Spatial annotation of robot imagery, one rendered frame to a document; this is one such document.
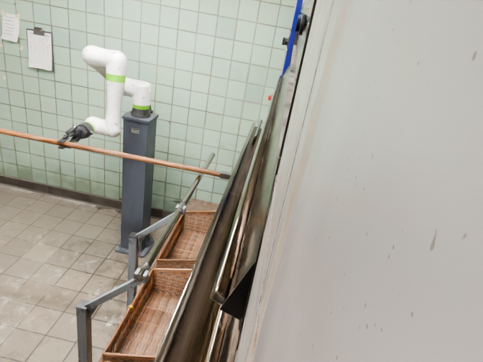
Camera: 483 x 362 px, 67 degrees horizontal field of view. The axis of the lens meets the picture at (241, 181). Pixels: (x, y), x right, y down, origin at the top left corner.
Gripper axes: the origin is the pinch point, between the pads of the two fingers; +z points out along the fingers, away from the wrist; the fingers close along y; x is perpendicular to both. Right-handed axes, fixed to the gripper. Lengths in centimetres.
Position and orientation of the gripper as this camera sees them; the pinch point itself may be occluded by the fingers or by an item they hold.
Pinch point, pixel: (63, 143)
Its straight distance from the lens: 232.2
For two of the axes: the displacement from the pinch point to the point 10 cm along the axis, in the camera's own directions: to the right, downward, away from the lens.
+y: -1.6, 8.8, 4.4
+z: -1.2, 4.3, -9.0
